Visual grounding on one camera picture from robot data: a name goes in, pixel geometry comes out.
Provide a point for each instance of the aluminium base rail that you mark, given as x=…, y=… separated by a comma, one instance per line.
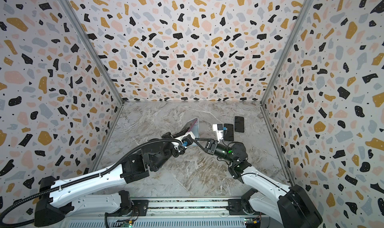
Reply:
x=207, y=212

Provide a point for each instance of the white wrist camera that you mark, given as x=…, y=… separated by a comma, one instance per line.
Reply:
x=184, y=146
x=220, y=130

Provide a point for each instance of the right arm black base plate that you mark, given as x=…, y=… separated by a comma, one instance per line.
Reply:
x=241, y=207

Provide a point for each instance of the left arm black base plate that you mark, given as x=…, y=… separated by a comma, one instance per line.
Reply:
x=137, y=208

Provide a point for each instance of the purple phone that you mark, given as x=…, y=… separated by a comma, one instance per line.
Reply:
x=186, y=127

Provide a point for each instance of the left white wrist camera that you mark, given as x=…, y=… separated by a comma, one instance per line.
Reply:
x=184, y=146

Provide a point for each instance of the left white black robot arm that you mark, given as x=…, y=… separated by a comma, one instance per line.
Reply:
x=57, y=198

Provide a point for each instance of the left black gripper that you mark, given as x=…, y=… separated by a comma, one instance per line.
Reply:
x=167, y=136

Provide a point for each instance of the far right black phone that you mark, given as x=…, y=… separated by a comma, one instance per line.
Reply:
x=239, y=124

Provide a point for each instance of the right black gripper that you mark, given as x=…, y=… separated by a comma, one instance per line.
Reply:
x=207, y=145

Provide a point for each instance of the black phone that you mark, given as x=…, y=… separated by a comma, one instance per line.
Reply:
x=239, y=124
x=229, y=132

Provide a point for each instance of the grey phone case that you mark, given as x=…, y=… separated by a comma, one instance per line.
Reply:
x=194, y=127

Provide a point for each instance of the green circuit board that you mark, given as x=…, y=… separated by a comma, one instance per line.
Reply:
x=125, y=224

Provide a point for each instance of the middle black phone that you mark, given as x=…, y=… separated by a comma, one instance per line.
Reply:
x=229, y=132

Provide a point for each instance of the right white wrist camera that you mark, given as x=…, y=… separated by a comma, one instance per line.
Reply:
x=220, y=130

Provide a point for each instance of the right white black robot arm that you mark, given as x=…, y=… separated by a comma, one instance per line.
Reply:
x=290, y=206

